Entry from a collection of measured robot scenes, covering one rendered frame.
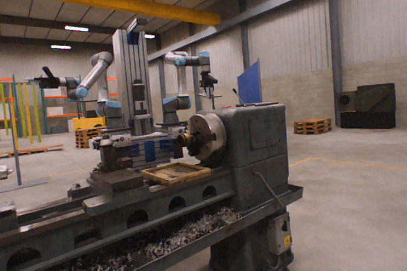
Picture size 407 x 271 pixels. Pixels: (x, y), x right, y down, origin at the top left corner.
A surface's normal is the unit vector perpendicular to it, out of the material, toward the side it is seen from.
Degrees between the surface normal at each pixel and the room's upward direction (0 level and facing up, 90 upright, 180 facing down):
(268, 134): 90
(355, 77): 90
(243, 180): 90
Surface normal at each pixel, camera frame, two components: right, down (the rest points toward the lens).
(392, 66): -0.78, 0.10
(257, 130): 0.62, -0.01
